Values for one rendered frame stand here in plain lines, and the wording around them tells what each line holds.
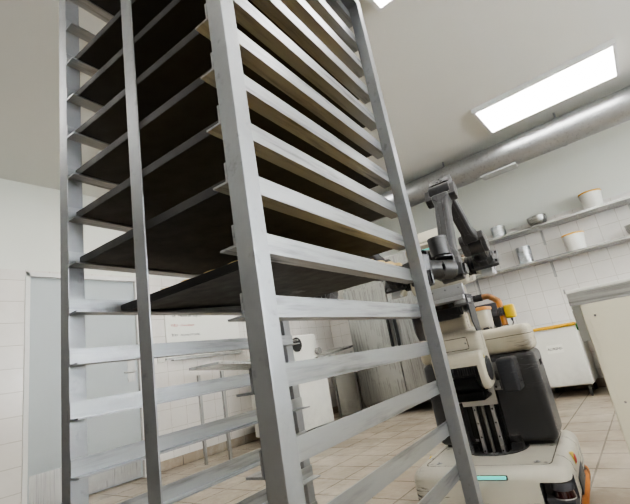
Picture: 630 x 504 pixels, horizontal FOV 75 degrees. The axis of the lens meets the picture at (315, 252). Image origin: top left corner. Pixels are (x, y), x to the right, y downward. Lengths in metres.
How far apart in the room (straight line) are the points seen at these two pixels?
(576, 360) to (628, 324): 3.46
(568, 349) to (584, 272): 1.10
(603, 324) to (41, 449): 4.29
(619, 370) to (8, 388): 4.30
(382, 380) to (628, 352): 4.26
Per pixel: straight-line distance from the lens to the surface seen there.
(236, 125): 0.59
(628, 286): 1.89
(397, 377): 5.72
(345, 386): 6.63
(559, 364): 5.35
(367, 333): 5.88
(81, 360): 0.86
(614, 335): 1.88
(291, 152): 0.73
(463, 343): 1.97
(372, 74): 1.28
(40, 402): 4.64
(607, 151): 6.20
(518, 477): 1.96
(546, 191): 6.16
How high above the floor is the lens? 0.79
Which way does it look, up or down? 15 degrees up
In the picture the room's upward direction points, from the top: 10 degrees counter-clockwise
